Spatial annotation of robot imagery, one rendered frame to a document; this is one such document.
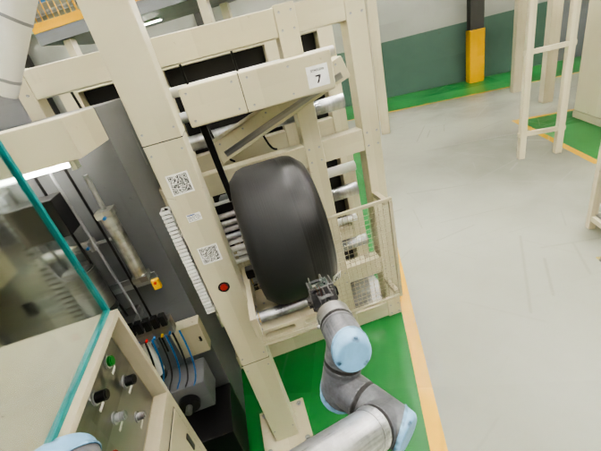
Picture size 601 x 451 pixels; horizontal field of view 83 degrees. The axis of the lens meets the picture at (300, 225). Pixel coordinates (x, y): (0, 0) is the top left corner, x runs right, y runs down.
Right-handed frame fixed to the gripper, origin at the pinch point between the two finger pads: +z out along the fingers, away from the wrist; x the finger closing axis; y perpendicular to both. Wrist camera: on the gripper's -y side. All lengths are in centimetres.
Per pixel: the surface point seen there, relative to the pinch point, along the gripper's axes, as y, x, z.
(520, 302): -106, -139, 71
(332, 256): 2.8, -9.8, 10.3
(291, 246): 12.3, 3.3, 7.9
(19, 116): 75, 80, 50
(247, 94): 62, 0, 48
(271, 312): -19.7, 17.5, 24.4
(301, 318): -25.5, 6.5, 22.2
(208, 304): -11, 41, 32
